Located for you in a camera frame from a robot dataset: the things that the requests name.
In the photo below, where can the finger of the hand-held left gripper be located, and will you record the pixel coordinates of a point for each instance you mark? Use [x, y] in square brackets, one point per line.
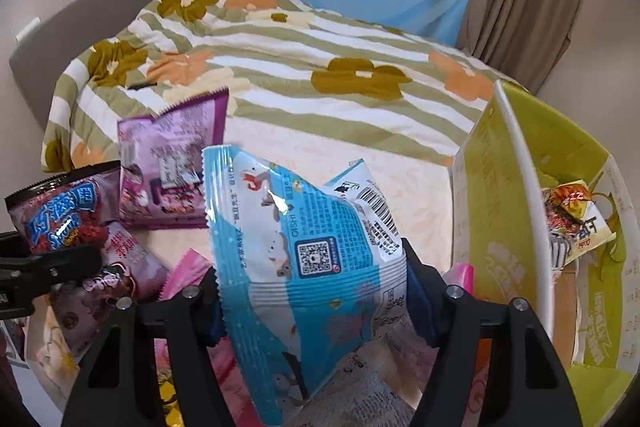
[55, 264]

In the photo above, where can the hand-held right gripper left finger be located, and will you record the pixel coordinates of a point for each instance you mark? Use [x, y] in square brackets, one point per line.
[214, 324]

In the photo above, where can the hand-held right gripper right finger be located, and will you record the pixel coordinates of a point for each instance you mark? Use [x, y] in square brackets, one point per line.
[420, 302]

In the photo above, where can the dark red snack packet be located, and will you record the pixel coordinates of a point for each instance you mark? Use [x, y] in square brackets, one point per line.
[60, 217]

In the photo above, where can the blue snack packet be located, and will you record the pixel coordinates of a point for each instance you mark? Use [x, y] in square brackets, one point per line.
[300, 267]

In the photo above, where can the green cardboard box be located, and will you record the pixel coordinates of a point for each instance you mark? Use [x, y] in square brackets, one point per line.
[500, 207]

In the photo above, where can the large purple snack packet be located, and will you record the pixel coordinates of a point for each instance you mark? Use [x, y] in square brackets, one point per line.
[170, 157]

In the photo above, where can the bright pink snack packet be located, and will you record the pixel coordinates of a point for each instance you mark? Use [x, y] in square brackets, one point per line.
[462, 278]

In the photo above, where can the brown cookie snack packet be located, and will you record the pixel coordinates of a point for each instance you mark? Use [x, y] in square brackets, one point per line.
[72, 322]

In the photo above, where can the small lavender snack packet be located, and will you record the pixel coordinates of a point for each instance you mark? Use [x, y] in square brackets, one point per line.
[135, 264]

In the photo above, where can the yellow snack packet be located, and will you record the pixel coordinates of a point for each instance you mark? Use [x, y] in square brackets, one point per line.
[167, 399]

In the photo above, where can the white printed snack packet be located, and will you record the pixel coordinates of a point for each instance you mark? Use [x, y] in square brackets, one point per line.
[370, 387]

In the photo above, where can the snack packets inside box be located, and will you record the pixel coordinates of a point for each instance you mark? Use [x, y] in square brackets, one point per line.
[575, 207]

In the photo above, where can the floral striped blanket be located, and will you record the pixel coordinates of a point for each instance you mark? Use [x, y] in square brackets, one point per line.
[300, 72]

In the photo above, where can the white wall switch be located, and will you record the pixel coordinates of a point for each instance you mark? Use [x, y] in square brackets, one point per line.
[27, 30]

